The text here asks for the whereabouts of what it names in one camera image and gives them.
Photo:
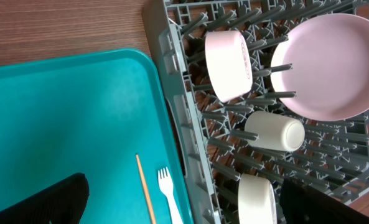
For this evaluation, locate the grey dishwasher rack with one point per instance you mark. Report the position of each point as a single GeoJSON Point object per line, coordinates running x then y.
{"type": "Point", "coordinates": [261, 91]}

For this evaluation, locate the teal plastic tray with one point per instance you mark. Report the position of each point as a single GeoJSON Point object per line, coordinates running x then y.
{"type": "Point", "coordinates": [102, 115]}

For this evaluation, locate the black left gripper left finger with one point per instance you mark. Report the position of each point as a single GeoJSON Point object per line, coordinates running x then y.
{"type": "Point", "coordinates": [63, 202]}

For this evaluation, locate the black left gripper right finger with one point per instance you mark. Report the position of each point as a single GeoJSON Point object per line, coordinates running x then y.
{"type": "Point", "coordinates": [303, 204]}

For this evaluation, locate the pink plate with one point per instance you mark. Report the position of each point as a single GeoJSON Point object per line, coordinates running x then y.
{"type": "Point", "coordinates": [329, 56]}

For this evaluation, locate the pale green cup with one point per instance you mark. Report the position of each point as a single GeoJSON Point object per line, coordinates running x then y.
{"type": "Point", "coordinates": [275, 132]}

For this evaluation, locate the pink bowl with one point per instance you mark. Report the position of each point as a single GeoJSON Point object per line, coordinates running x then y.
{"type": "Point", "coordinates": [228, 64]}

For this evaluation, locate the pale green bowl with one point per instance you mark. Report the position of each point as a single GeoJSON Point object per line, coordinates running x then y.
{"type": "Point", "coordinates": [256, 202]}

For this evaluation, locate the wooden chopstick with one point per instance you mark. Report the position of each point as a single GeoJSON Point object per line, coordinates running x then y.
{"type": "Point", "coordinates": [146, 191]}

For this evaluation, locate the white plastic fork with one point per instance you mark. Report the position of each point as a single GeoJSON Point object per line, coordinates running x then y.
{"type": "Point", "coordinates": [167, 188]}

